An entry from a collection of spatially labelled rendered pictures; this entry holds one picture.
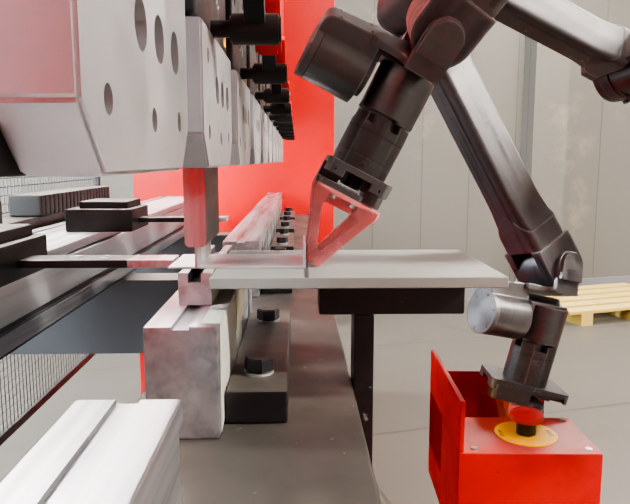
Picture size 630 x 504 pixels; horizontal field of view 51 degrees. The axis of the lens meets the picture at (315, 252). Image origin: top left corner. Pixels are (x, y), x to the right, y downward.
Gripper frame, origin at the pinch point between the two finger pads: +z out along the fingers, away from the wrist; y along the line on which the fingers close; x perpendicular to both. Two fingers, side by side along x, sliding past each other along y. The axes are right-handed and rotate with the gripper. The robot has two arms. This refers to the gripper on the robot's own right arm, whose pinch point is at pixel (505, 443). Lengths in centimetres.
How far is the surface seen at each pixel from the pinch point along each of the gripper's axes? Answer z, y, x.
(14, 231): -16, 61, 19
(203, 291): -16, 41, 25
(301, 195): -17, 38, -196
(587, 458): -5.7, -3.5, 14.9
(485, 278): -23.6, 16.5, 27.3
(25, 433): 103, 123, -171
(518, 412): -7.6, 3.5, 10.2
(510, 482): -0.9, 3.9, 14.8
